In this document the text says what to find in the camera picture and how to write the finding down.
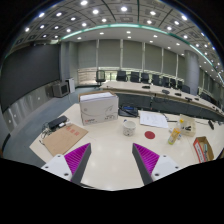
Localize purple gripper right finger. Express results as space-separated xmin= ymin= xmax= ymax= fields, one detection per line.
xmin=131 ymin=142 xmax=183 ymax=186

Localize yellow drink bottle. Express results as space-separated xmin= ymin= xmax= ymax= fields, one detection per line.
xmin=168 ymin=119 xmax=183 ymax=145

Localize grey crt monitor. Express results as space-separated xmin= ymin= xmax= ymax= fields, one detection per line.
xmin=52 ymin=82 xmax=69 ymax=98

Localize black office chair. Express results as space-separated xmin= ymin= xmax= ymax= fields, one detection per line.
xmin=96 ymin=70 xmax=106 ymax=85

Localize small open cardboard box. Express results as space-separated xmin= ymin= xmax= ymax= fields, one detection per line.
xmin=193 ymin=136 xmax=214 ymax=163

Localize red round sticker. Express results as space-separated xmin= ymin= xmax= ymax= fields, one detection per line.
xmin=145 ymin=131 xmax=155 ymax=139

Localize black power adapter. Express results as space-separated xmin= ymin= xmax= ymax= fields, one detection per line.
xmin=48 ymin=116 xmax=67 ymax=129

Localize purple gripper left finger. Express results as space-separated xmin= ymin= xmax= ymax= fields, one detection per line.
xmin=41 ymin=142 xmax=92 ymax=186

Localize white cardboard paper box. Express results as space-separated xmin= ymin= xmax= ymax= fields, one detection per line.
xmin=79 ymin=92 xmax=119 ymax=126

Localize clear plastic bag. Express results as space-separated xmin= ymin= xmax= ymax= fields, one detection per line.
xmin=180 ymin=114 xmax=196 ymax=137

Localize white paper sheets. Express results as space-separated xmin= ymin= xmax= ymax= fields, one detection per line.
xmin=140 ymin=111 xmax=168 ymax=128

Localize white ceramic mug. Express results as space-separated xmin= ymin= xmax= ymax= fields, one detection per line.
xmin=123 ymin=120 xmax=136 ymax=136

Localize long conference desk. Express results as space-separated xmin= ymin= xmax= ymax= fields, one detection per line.
xmin=101 ymin=81 xmax=224 ymax=121

